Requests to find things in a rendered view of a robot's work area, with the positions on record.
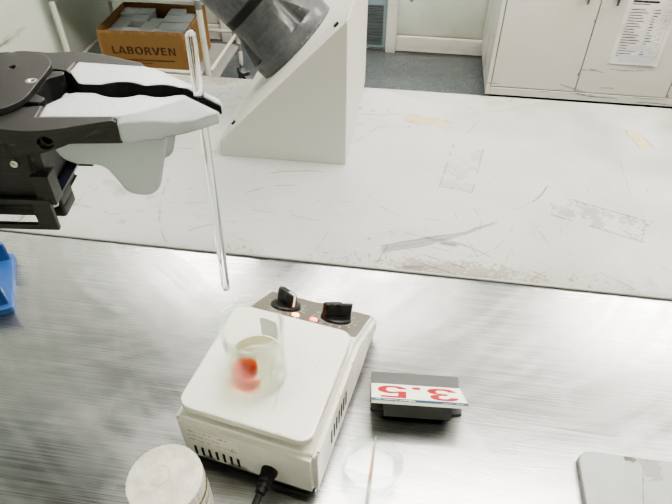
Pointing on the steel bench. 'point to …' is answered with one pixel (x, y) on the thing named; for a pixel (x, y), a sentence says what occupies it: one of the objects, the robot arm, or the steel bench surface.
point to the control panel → (323, 320)
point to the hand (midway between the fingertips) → (196, 99)
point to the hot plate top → (218, 397)
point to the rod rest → (7, 281)
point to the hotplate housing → (253, 457)
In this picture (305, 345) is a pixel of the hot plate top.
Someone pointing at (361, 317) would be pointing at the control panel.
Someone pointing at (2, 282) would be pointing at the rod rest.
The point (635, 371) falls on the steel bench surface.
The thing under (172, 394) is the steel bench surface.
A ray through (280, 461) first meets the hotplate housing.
